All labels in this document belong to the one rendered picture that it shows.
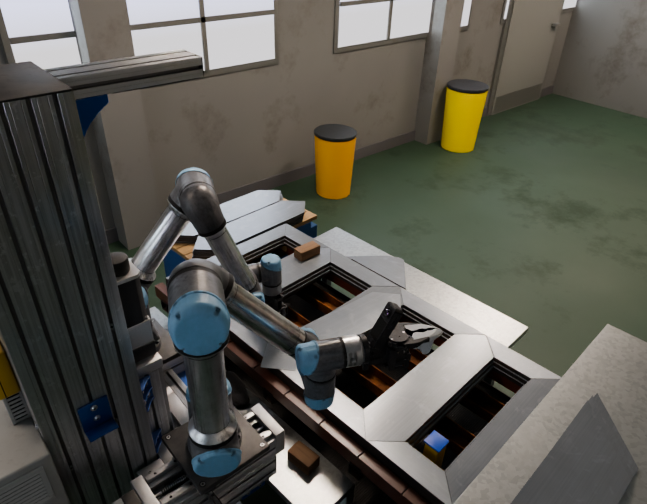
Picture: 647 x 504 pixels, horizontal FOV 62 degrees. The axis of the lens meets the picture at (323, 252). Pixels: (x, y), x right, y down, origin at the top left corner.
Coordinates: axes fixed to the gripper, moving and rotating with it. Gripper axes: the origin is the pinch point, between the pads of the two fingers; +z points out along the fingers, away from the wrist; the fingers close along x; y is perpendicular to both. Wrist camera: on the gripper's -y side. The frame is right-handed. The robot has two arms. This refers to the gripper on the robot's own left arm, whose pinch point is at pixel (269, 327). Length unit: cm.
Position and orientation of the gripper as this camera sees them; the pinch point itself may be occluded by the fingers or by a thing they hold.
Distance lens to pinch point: 220.2
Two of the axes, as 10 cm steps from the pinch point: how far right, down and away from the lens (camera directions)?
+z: -0.3, 8.4, 5.5
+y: 7.1, 4.1, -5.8
